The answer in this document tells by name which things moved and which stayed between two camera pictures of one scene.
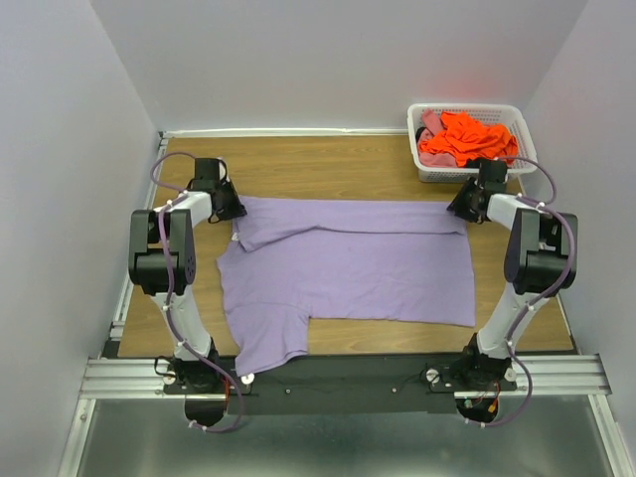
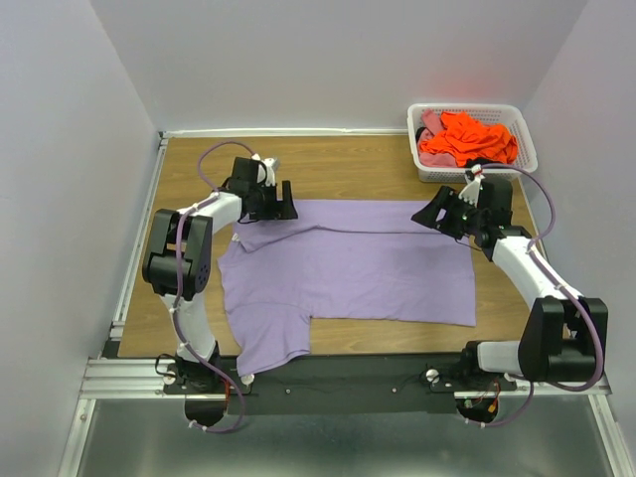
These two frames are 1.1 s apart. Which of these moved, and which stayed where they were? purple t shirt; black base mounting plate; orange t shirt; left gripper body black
Moved: left gripper body black
Stayed: purple t shirt; orange t shirt; black base mounting plate
